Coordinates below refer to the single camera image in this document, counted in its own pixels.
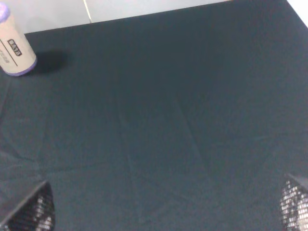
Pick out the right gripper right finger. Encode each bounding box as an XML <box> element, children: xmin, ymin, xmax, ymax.
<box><xmin>280</xmin><ymin>174</ymin><xmax>308</xmax><ymax>231</ymax></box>

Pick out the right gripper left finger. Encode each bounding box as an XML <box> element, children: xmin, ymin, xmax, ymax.
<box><xmin>0</xmin><ymin>180</ymin><xmax>56</xmax><ymax>231</ymax></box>

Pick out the black tablecloth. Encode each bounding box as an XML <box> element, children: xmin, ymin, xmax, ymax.
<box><xmin>0</xmin><ymin>0</ymin><xmax>308</xmax><ymax>231</ymax></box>

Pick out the purple beige bag roll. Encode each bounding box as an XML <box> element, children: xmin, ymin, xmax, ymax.
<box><xmin>0</xmin><ymin>2</ymin><xmax>37</xmax><ymax>77</ymax></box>

